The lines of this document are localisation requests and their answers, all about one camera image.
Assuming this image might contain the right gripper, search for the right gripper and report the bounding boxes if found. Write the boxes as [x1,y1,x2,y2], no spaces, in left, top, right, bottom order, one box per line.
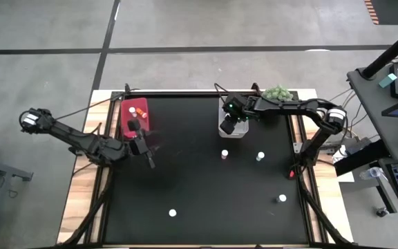
[218,92,251,136]

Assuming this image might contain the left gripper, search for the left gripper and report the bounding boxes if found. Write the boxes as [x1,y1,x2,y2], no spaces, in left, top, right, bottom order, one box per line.
[128,119,157,170]

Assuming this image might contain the clear plastic bin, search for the clear plastic bin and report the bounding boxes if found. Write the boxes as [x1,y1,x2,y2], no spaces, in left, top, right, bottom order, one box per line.
[218,95,250,139]

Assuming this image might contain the red plastic bin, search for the red plastic bin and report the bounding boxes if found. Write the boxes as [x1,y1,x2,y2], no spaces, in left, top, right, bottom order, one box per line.
[120,97,151,141]

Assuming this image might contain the green potted plant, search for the green potted plant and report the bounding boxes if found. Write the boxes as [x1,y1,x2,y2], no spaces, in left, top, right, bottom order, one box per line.
[260,84,294,103]

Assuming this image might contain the black table mat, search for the black table mat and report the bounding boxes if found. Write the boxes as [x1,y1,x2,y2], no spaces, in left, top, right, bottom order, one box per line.
[104,95,309,245]

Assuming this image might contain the grey electronics box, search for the grey electronics box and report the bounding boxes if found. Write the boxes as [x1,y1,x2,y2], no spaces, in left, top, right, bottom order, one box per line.
[343,136,372,155]

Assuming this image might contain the grey side desk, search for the grey side desk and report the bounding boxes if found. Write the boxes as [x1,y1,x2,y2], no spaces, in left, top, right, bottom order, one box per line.
[346,51,398,163]

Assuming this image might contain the black desk support bar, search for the black desk support bar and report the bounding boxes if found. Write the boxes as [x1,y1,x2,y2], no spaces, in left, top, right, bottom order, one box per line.
[333,138,392,177]

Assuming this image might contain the clear plastic water bottle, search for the clear plastic water bottle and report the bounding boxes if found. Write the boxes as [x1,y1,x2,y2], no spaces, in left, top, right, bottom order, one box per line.
[359,166,386,181]

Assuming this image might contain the small teal box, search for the small teal box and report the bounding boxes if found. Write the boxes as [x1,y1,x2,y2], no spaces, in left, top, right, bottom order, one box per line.
[378,73,398,89]

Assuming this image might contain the black desk pole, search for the black desk pole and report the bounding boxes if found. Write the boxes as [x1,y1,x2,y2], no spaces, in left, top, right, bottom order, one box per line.
[361,22,398,80]

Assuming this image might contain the black striped-edge floor mat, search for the black striped-edge floor mat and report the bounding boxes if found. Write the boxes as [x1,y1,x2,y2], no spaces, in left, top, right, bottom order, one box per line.
[363,0,398,26]

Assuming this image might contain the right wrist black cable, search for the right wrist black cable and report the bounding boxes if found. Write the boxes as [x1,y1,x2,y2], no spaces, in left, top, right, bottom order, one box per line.
[214,82,231,104]

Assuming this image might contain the thin taut black cable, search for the thin taut black cable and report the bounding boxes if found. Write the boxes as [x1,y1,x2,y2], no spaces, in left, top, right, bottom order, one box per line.
[54,88,141,121]

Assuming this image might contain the black aluminium station frame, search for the black aluminium station frame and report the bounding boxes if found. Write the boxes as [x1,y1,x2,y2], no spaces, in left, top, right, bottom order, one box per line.
[59,82,357,249]

